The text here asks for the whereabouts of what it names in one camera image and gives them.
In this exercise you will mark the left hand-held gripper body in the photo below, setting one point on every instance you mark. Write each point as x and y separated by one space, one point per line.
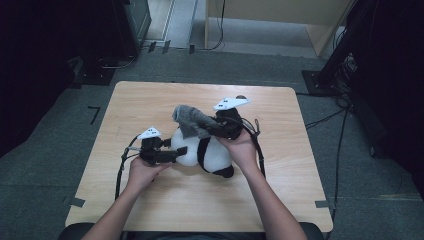
151 153

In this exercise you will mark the person's dark clothing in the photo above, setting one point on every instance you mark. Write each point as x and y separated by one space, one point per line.
200 237

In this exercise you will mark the black metal stand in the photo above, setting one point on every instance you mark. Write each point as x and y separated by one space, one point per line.
336 60

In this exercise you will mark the dark curtain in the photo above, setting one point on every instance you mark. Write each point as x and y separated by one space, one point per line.
396 83
33 66

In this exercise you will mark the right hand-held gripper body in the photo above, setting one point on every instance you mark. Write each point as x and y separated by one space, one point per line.
230 123

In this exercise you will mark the black angled floor tape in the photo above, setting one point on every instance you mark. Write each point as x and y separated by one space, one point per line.
96 111

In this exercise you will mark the panda plush toy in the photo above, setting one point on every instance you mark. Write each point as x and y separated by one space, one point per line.
213 156

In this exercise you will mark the person's left hand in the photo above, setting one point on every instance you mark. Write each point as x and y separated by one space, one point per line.
145 175

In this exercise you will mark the grey floor tape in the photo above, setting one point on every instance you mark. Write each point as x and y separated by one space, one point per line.
76 201
322 204

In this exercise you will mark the grey cloth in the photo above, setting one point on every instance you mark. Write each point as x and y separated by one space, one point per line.
193 121

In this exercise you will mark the black floor base plate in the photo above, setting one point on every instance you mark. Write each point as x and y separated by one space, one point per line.
95 75

